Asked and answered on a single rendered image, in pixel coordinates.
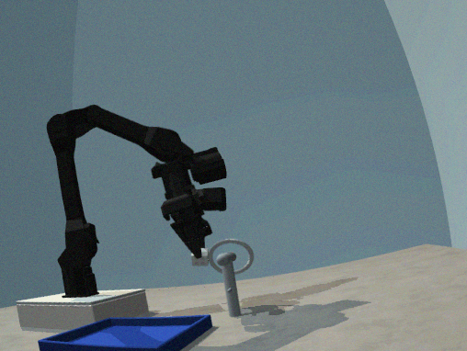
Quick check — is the blue tray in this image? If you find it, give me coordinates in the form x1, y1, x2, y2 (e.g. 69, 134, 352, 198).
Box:
38, 314, 212, 351

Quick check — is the grey metal t-shaped stake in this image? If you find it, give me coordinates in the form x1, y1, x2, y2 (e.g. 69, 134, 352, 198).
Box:
217, 252, 241, 317

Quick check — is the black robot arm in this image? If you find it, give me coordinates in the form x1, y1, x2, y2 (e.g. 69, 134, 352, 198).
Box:
47, 105, 227, 298

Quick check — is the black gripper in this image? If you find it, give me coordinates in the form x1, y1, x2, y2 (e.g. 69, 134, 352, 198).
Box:
161, 182, 212, 259

